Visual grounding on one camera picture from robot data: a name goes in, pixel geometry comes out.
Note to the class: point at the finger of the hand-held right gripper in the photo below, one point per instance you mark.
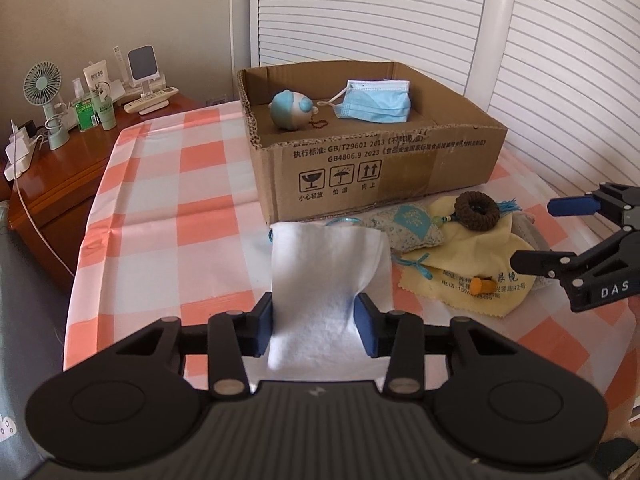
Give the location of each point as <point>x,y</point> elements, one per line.
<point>540,262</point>
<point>570,205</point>

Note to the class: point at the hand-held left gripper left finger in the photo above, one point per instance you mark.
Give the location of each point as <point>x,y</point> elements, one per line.
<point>265,327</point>

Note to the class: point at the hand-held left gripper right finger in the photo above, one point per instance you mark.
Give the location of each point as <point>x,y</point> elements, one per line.
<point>364,327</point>

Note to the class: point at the white cloth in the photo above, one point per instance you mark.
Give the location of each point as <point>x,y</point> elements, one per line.
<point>320,280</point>

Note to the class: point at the yellow cloth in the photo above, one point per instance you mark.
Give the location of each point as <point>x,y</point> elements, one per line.
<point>465,250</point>

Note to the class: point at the floral sachet pouch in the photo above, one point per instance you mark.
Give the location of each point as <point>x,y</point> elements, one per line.
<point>400,225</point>

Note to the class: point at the cardboard box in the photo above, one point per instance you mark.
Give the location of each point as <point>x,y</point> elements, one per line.
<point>390,170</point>

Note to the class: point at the grey cloth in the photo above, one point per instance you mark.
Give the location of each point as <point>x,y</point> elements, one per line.
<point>525,230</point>

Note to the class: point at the small orange plug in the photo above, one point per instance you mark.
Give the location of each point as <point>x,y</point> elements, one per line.
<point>482,285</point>

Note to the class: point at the white louvered wardrobe door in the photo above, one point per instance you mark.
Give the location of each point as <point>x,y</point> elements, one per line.
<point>370,10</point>
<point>575,60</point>

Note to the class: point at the orange checked tablecloth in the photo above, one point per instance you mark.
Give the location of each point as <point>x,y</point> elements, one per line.
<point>165,220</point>

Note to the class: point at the blue face mask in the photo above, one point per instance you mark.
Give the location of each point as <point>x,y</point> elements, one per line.
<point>375,102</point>

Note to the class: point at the blue round toy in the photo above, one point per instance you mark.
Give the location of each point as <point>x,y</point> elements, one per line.
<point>290,107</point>

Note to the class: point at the grey printed bedding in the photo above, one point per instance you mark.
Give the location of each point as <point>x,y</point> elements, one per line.
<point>25,335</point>

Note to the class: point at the wooden nightstand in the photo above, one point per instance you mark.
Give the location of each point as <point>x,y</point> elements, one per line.
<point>65,175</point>

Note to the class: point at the white remote control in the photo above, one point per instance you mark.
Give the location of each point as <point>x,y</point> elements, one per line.
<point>150,100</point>

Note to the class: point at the green liquid bottle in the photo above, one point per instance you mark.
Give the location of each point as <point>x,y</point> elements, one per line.
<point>84,112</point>

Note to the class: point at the white tube with green cap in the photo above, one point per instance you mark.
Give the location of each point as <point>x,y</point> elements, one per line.
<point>102,95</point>

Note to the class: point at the white stand with screen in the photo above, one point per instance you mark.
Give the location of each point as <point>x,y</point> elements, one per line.
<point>141,62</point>

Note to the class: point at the white charger adapter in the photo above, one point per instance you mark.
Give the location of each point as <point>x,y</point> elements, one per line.
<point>17,160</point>

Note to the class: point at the black charger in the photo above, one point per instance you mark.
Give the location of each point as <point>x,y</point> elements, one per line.
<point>30,127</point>

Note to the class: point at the small green desk fan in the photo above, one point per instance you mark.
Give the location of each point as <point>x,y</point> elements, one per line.
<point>44,85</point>

